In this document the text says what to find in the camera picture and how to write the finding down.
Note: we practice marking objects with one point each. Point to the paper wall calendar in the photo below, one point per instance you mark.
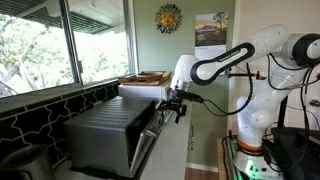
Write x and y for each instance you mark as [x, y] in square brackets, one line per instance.
[211, 30]

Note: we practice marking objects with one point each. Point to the silver toaster oven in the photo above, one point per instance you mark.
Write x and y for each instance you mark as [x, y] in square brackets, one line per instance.
[100, 133]

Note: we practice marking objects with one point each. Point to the wooden dish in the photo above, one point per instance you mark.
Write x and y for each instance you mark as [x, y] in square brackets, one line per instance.
[149, 74]

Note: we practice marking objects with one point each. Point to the plywood robot platform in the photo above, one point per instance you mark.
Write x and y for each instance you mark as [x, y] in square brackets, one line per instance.
[221, 160]

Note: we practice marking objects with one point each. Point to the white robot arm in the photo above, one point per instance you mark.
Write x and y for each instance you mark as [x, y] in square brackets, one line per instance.
[266, 40]

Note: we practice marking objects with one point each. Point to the black stand pole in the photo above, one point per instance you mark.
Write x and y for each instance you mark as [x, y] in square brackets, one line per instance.
[283, 113]

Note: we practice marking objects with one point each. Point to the glass toaster oven door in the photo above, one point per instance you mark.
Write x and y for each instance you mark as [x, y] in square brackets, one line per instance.
[143, 146]

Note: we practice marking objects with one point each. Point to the white microwave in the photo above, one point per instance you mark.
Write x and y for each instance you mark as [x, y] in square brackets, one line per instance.
[143, 91]

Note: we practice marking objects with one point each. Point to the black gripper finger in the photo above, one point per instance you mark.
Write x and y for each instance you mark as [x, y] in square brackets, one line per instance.
[180, 115]
[162, 107]

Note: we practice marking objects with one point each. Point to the wooden serving tray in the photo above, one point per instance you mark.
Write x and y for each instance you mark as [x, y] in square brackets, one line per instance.
[146, 81]

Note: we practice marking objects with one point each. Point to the black clamp bar orange tip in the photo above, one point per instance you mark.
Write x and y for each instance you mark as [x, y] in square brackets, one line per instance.
[240, 75]

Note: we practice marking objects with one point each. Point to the black equipment bag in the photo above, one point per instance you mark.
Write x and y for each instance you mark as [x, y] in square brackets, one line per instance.
[296, 156]

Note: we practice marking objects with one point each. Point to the dark metal kettle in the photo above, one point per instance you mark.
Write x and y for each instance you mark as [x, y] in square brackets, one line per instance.
[26, 163]

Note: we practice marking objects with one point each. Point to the window frame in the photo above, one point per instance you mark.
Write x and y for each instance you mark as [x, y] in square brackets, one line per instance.
[71, 43]

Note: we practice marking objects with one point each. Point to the wooden base cabinet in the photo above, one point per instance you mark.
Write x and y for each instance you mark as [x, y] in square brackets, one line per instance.
[191, 156]

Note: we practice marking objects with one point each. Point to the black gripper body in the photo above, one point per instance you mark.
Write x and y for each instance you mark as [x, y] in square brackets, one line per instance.
[172, 101]

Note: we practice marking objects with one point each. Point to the metal wall fixture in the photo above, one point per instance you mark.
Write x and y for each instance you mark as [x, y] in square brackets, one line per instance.
[314, 102]

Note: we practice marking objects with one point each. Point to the colourful sun wall decoration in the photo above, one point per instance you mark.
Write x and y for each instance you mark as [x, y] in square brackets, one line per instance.
[168, 18]

